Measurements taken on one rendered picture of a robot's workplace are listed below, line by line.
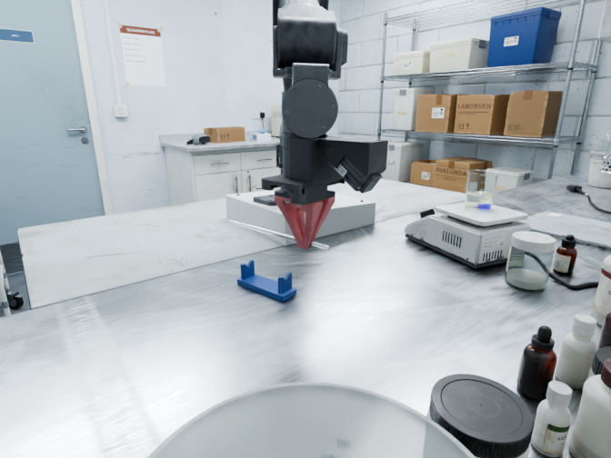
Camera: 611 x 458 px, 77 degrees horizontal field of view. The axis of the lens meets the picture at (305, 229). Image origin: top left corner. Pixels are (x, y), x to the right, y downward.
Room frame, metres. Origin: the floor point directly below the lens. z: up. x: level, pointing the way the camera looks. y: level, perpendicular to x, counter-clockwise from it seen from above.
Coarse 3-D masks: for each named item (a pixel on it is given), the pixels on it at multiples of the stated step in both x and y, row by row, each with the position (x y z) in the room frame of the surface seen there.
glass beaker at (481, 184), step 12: (480, 168) 0.74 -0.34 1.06; (492, 168) 0.73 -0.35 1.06; (468, 180) 0.71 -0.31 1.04; (480, 180) 0.69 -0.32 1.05; (492, 180) 0.69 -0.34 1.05; (468, 192) 0.71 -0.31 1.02; (480, 192) 0.69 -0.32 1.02; (492, 192) 0.69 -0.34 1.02; (468, 204) 0.71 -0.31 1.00; (480, 204) 0.69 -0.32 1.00; (492, 204) 0.70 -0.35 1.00
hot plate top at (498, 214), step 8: (440, 208) 0.71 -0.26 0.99; (448, 208) 0.71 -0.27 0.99; (456, 208) 0.71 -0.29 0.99; (464, 208) 0.71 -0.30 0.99; (496, 208) 0.71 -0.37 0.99; (504, 208) 0.71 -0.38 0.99; (456, 216) 0.67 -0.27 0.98; (464, 216) 0.66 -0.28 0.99; (472, 216) 0.66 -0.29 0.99; (480, 216) 0.66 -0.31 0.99; (488, 216) 0.66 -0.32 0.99; (496, 216) 0.66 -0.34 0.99; (504, 216) 0.66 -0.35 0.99; (512, 216) 0.66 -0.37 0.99; (520, 216) 0.66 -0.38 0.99; (480, 224) 0.63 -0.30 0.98; (488, 224) 0.63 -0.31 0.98
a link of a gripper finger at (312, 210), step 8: (280, 192) 0.49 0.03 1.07; (280, 200) 0.49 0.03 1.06; (288, 200) 0.48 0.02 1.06; (320, 200) 0.48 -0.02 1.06; (280, 208) 0.50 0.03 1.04; (288, 208) 0.50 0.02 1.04; (304, 208) 0.47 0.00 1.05; (312, 208) 0.46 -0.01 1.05; (320, 208) 0.47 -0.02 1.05; (288, 216) 0.50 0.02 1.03; (312, 216) 0.47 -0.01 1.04; (296, 224) 0.50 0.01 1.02; (312, 224) 0.48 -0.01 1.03; (296, 232) 0.50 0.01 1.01; (304, 232) 0.49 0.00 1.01; (312, 232) 0.48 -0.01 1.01; (296, 240) 0.50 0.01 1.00; (304, 240) 0.49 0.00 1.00; (304, 248) 0.49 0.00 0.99
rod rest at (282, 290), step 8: (240, 264) 0.56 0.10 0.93; (248, 264) 0.57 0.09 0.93; (248, 272) 0.57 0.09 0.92; (288, 272) 0.53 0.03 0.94; (240, 280) 0.56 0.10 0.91; (248, 280) 0.56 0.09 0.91; (256, 280) 0.56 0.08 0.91; (264, 280) 0.56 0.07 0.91; (272, 280) 0.56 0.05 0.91; (280, 280) 0.51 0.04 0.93; (288, 280) 0.53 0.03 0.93; (248, 288) 0.55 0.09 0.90; (256, 288) 0.54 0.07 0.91; (264, 288) 0.53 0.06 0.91; (272, 288) 0.53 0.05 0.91; (280, 288) 0.51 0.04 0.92; (288, 288) 0.53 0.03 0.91; (272, 296) 0.52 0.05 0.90; (280, 296) 0.51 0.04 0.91; (288, 296) 0.51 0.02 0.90
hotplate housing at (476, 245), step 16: (416, 224) 0.76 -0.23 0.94; (432, 224) 0.72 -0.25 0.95; (448, 224) 0.68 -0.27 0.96; (464, 224) 0.67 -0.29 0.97; (496, 224) 0.66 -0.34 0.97; (512, 224) 0.67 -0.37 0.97; (528, 224) 0.67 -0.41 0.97; (416, 240) 0.76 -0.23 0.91; (432, 240) 0.72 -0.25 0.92; (448, 240) 0.68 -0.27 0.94; (464, 240) 0.65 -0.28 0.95; (480, 240) 0.62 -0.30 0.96; (496, 240) 0.63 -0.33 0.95; (464, 256) 0.64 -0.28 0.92; (480, 256) 0.62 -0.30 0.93; (496, 256) 0.64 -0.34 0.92
